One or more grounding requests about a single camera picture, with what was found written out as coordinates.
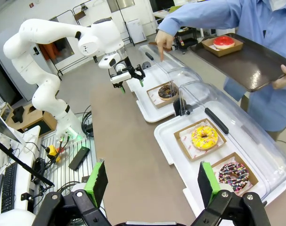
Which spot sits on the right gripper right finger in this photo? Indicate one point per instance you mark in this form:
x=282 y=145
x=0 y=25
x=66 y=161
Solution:
x=207 y=186

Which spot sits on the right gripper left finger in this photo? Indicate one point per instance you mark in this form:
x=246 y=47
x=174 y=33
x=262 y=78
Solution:
x=95 y=186

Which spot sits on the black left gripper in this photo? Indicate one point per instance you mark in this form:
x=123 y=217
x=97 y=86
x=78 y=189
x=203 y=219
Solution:
x=128 y=68

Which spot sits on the white printed paper liner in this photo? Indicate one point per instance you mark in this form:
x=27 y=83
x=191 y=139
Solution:
x=154 y=97
x=217 y=168
x=187 y=147
x=213 y=48

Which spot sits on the red glazed donut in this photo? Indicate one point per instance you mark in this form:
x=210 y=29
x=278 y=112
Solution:
x=224 y=42

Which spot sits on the brown cardboard donut tray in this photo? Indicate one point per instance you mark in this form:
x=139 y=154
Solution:
x=180 y=137
x=254 y=180
x=160 y=105
x=227 y=52

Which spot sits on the black rectangular serving tray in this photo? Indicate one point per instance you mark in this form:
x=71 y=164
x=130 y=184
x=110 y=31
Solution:
x=246 y=68

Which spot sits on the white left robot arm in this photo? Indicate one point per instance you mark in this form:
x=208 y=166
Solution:
x=51 y=77

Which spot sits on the person's right forearm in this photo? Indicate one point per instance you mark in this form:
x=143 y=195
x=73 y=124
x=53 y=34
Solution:
x=199 y=16

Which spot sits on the dark donut with coloured sprinkles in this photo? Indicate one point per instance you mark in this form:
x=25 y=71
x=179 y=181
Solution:
x=233 y=176

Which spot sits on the chocolate glazed donut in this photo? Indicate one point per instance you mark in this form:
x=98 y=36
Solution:
x=167 y=92

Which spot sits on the yellow glazed donut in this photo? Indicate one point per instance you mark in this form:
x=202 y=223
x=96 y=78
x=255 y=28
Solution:
x=204 y=137

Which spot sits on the person in blue shirt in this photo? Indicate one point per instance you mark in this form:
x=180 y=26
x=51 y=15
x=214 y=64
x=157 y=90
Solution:
x=270 y=35

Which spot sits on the person's right hand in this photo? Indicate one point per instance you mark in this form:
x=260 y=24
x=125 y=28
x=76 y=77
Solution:
x=165 y=38

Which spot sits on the person's left hand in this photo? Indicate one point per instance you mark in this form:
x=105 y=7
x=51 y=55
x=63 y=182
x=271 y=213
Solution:
x=284 y=78

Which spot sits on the black lid hinge knob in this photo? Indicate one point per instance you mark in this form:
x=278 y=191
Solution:
x=184 y=107
x=146 y=65
x=176 y=108

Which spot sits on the flat black box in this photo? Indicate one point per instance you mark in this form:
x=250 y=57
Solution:
x=79 y=158

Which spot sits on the white plastic display tray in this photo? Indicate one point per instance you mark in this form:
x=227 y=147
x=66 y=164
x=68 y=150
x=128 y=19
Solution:
x=171 y=141
x=147 y=110

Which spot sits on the white box dehumidifier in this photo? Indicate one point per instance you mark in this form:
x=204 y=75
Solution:
x=136 y=30

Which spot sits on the yellow emergency stop button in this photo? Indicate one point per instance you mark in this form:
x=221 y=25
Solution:
x=53 y=153

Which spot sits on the clear plastic dome lid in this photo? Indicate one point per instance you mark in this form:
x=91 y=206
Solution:
x=251 y=131
x=182 y=70

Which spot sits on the black utility cart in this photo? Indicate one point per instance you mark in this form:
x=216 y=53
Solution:
x=187 y=40

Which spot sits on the black boom rod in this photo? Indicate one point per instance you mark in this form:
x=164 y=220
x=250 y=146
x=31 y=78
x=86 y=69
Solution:
x=22 y=162

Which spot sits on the black computer keyboard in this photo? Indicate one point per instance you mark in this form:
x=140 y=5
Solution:
x=9 y=188

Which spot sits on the brown cardboard box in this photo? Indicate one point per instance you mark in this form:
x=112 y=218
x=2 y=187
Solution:
x=32 y=122

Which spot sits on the computer monitor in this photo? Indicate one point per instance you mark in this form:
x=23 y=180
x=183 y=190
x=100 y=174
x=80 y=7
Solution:
x=3 y=124

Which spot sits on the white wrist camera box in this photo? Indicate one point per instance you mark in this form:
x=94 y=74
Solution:
x=120 y=77

